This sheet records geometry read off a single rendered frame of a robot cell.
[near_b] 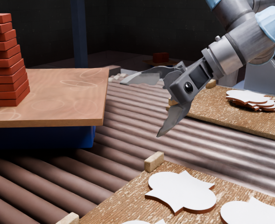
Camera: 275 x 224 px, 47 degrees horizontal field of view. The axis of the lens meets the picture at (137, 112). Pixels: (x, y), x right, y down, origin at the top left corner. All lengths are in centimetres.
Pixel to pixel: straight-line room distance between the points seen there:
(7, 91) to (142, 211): 44
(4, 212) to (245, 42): 56
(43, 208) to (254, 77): 118
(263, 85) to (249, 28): 91
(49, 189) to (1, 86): 28
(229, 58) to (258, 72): 90
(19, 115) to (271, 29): 56
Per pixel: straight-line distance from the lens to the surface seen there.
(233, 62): 67
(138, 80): 69
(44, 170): 78
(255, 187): 73
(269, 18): 68
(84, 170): 76
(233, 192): 67
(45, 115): 75
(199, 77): 65
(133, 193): 64
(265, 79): 156
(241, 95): 115
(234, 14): 79
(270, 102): 114
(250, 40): 67
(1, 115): 79
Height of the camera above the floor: 130
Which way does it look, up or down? 21 degrees down
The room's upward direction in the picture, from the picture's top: straight up
